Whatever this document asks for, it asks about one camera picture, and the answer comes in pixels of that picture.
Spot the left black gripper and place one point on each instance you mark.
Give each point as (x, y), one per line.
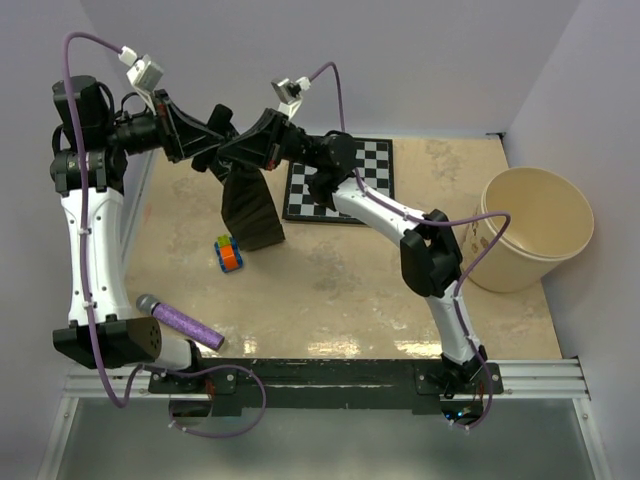
(183, 135)

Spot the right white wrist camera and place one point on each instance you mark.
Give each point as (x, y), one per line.
(290, 94)

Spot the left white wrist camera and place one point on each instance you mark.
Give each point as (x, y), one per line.
(143, 74)

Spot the aluminium left rail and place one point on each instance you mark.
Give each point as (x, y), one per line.
(139, 170)

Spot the purple glitter microphone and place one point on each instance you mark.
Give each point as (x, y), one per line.
(182, 323)

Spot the beige round trash bin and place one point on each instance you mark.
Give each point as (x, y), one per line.
(551, 222)

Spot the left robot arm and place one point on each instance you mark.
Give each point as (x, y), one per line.
(91, 147)

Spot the aluminium rail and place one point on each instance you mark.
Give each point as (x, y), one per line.
(139, 170)
(521, 379)

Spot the black trash bag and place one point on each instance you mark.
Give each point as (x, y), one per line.
(248, 210)

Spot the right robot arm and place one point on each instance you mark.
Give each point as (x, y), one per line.
(429, 252)

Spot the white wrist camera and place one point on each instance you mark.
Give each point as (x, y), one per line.
(290, 94)
(143, 74)

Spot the aluminium front rail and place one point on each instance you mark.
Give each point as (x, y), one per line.
(521, 379)

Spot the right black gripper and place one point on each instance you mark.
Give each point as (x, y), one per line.
(265, 144)

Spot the colourful toy block car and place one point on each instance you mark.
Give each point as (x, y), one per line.
(228, 254)

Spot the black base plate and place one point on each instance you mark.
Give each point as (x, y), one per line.
(421, 386)

